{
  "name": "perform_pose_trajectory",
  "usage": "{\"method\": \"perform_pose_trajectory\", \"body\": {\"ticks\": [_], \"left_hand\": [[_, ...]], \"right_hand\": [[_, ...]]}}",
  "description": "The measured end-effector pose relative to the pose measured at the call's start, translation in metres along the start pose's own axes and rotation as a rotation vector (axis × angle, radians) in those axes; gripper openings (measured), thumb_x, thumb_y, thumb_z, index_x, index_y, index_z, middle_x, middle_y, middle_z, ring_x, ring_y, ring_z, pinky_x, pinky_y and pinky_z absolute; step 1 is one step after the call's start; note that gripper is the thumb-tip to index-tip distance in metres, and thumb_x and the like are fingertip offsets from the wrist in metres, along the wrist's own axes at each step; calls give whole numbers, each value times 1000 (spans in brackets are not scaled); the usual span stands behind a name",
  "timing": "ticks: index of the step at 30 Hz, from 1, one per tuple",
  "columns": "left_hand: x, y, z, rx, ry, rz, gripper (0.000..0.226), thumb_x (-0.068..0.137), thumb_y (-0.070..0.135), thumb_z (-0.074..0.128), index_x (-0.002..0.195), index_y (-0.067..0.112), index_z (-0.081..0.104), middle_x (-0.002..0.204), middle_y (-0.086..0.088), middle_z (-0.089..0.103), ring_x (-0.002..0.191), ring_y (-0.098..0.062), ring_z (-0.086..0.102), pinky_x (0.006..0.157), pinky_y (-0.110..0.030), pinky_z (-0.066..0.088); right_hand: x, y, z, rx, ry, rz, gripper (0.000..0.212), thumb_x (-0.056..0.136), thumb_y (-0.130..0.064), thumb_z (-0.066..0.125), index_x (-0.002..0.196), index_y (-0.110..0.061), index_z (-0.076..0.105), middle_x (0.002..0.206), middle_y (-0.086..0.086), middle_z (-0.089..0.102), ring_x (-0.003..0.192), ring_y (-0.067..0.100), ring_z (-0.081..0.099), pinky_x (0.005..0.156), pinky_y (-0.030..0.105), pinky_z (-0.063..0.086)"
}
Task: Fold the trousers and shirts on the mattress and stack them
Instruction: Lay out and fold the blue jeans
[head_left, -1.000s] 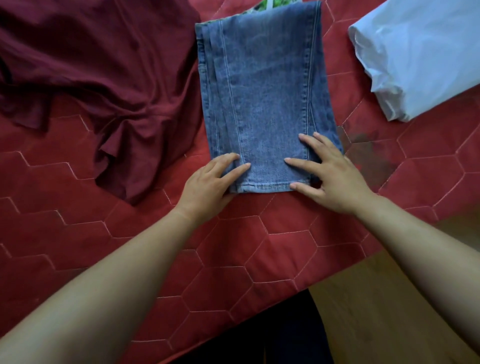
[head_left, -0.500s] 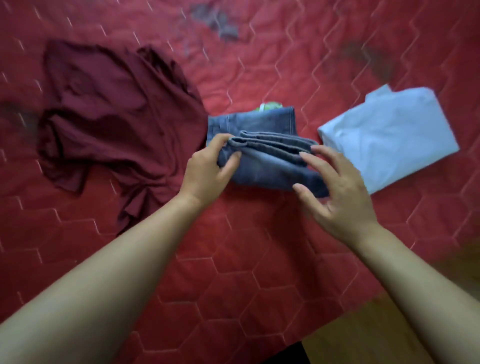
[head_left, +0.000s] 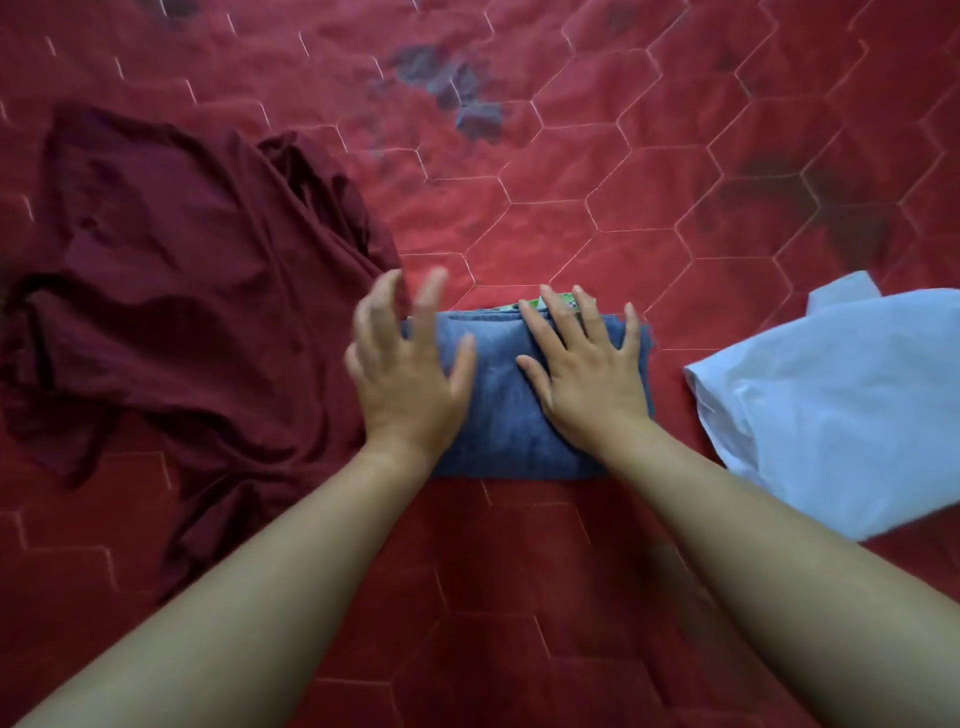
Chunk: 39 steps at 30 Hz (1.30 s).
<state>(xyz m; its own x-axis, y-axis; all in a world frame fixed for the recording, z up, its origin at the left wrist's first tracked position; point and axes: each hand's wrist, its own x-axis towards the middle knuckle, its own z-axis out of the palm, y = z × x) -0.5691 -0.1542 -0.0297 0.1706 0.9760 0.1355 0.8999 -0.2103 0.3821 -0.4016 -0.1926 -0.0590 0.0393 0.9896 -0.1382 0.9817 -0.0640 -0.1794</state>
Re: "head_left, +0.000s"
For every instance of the person's right forearm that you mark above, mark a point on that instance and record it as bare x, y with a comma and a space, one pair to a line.
780, 577

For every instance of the person's left little finger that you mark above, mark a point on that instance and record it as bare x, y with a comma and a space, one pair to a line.
352, 367

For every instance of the white crumpled garment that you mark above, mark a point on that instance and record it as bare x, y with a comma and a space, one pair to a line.
832, 405

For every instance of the maroon crumpled shirt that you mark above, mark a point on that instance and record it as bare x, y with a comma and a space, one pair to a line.
172, 285

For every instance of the person's right thumb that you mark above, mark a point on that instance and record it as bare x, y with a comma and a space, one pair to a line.
534, 379

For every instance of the person's right middle finger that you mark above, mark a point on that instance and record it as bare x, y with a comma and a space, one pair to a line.
564, 319

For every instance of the person's right hand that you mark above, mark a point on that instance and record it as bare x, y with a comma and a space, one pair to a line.
592, 390

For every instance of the person's right little finger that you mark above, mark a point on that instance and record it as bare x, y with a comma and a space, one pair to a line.
632, 334

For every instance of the red quilted bedspread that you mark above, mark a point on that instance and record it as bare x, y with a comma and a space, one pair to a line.
600, 172

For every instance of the person's left thumb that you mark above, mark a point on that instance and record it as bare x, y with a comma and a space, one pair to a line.
463, 371

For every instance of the blue garment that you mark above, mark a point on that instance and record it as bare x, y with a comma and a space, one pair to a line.
499, 420

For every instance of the person's left forearm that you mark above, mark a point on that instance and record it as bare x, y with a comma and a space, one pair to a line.
240, 600

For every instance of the person's left hand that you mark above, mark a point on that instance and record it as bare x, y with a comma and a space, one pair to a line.
405, 390

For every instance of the person's left middle finger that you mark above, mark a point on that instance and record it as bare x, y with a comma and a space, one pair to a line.
388, 307

